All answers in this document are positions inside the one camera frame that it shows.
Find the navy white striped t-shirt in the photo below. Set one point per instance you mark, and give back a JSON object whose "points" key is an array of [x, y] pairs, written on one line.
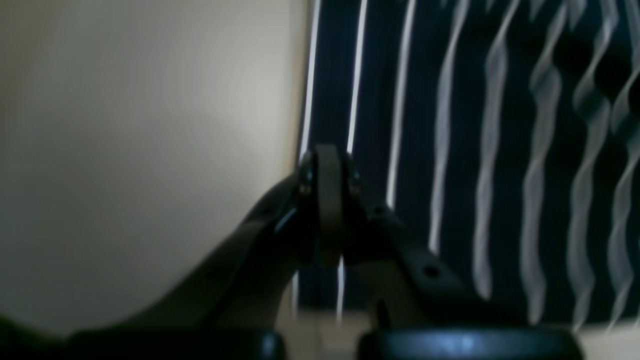
{"points": [[503, 133]]}

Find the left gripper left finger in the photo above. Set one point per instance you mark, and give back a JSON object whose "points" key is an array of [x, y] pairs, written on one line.
{"points": [[227, 307]]}

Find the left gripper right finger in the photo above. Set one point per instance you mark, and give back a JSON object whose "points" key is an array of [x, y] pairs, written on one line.
{"points": [[418, 308]]}

